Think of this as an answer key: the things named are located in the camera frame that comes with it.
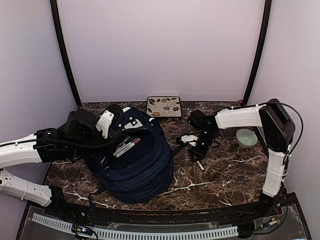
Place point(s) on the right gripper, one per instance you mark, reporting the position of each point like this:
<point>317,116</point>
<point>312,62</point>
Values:
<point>200,154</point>

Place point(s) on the white marker blue cap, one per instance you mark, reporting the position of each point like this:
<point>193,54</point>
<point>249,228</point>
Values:
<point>200,165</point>

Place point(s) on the white marker purple cap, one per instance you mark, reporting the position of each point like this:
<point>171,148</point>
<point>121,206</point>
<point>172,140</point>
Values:
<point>127,147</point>

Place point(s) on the navy blue student backpack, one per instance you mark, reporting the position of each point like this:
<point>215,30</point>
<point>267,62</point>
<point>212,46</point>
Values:
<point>142,172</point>

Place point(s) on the white marker black cap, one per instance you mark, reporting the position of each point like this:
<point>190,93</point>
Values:
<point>122,147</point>

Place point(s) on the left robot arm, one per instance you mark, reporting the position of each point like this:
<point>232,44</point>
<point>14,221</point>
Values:
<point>20,152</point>

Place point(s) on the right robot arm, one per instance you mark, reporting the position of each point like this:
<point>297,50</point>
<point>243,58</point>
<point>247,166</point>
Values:
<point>278,130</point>

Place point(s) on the floral pattern notebook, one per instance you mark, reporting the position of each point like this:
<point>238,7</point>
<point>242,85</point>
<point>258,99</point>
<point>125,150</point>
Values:
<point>164,107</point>

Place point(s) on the green ceramic bowl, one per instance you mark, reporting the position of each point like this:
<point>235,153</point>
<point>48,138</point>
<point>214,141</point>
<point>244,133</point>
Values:
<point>246,138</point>

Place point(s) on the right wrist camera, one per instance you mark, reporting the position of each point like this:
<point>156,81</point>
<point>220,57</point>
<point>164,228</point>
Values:
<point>196,120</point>

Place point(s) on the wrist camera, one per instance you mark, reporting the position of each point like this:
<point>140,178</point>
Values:
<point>196,120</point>
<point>109,116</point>

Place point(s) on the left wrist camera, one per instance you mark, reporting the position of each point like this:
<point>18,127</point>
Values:
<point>109,116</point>

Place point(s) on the white slotted cable duct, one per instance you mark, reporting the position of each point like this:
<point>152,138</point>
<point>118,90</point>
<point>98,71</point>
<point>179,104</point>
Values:
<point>123,231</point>

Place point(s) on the left black frame post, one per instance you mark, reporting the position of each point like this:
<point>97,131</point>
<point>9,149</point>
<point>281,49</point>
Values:
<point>63,52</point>

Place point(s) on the black frame post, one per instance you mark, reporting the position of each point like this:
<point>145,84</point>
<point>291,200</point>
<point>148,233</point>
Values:
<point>63,52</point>
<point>258,53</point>

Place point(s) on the black front rail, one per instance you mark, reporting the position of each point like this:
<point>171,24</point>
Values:
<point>237,215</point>

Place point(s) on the right black frame post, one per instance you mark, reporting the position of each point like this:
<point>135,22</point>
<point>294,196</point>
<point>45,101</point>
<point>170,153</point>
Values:
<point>258,53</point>

